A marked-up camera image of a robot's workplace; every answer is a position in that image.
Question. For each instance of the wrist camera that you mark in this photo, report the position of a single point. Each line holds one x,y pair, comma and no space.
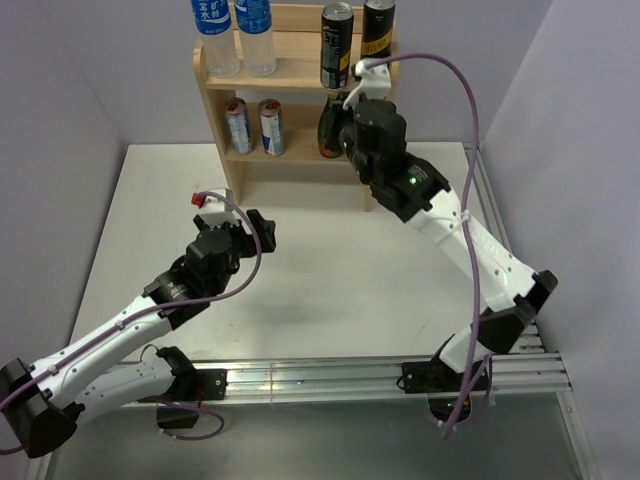
372,81
213,211

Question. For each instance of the aluminium side rail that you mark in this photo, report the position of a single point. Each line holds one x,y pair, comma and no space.
530,341

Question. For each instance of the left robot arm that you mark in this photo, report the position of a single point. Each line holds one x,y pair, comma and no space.
45,401

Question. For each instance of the black can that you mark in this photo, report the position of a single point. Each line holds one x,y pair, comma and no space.
336,31
377,28

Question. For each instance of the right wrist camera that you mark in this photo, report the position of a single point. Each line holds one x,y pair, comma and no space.
372,81

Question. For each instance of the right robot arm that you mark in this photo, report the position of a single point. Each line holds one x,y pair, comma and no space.
508,294

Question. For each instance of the silver can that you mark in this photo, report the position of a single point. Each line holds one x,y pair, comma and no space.
271,127
239,126

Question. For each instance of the black can front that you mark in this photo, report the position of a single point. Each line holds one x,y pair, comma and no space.
377,28

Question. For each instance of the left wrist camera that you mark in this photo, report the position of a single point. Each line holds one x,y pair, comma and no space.
213,211

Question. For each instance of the water bottle blue label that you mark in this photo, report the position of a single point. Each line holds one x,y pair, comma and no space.
254,21
214,24

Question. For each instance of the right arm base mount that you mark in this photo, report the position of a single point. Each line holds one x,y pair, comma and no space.
442,386

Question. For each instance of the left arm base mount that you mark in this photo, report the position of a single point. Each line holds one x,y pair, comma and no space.
181,407

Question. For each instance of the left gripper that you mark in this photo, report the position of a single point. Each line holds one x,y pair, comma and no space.
264,229

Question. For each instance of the green glass bottle left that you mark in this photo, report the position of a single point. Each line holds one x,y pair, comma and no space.
330,124

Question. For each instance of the aluminium front rail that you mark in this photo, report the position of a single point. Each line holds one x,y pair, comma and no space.
360,379

